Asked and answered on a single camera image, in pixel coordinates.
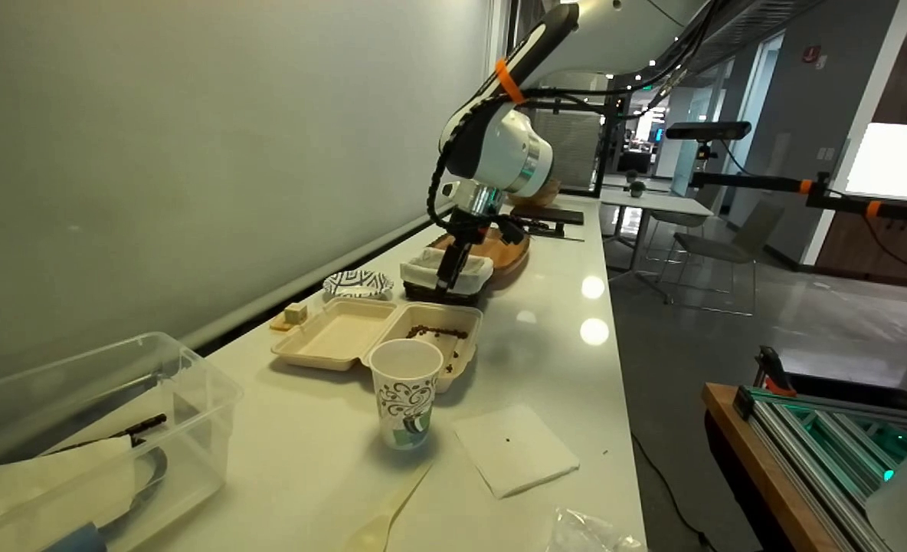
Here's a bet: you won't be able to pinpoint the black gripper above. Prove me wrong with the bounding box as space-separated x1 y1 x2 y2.
439 209 495 290

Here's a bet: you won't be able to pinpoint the beige clamshell lunch pack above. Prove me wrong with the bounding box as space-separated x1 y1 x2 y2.
273 299 481 390

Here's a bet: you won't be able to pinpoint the brown food contents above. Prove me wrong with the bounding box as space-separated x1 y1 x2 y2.
408 325 470 340

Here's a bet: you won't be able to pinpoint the patterned paper cup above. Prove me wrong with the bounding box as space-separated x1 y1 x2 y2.
369 339 444 451

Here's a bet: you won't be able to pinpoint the cloth lined dark basket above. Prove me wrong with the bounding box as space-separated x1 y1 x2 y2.
398 249 497 308

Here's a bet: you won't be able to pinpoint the large wooden tray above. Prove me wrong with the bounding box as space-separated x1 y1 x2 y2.
423 223 534 292

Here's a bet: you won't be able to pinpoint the black white patterned dish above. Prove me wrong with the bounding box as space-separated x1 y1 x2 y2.
321 270 393 301

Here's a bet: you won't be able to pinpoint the small yellow white object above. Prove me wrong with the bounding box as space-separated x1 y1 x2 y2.
270 304 310 330

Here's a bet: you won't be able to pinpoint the white paper napkin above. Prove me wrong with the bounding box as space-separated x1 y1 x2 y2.
457 404 579 498

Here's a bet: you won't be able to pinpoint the clear plastic bag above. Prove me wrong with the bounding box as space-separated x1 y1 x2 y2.
549 508 643 552

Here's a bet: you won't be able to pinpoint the clear plastic storage bin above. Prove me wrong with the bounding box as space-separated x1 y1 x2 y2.
0 335 240 552

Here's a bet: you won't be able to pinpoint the black orange clamp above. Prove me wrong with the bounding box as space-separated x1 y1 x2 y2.
753 347 797 396

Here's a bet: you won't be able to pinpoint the wooden base board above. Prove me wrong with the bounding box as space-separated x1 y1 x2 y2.
702 384 853 552

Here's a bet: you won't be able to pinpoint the white crumpled cloth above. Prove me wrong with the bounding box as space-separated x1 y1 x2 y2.
0 438 139 552

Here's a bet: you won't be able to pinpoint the black camera on stand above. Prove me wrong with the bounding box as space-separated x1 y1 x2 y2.
664 121 751 140

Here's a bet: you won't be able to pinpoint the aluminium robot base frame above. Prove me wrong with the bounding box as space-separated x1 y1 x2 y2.
736 388 907 552

